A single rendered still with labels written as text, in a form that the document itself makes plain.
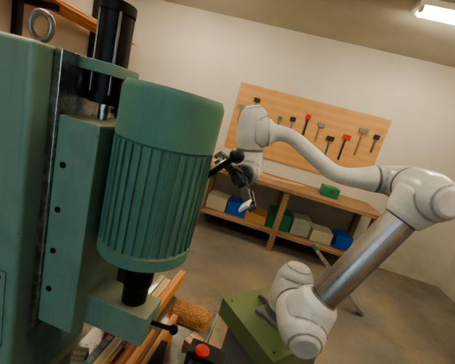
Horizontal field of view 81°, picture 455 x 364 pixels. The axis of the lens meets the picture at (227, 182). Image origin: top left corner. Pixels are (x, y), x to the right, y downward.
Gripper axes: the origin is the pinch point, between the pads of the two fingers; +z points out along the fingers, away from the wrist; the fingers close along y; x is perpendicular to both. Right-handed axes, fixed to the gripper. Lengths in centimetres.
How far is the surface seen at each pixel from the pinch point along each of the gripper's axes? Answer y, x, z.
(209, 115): 12.9, 11.7, 27.8
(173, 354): -27.1, -30.4, 16.9
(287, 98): 42, 39, -308
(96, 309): -5.6, -30.1, 27.6
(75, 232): 9.4, -19.9, 31.0
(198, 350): -23.7, -16.8, 24.8
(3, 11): 223, -130, -135
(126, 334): -13.0, -27.0, 27.6
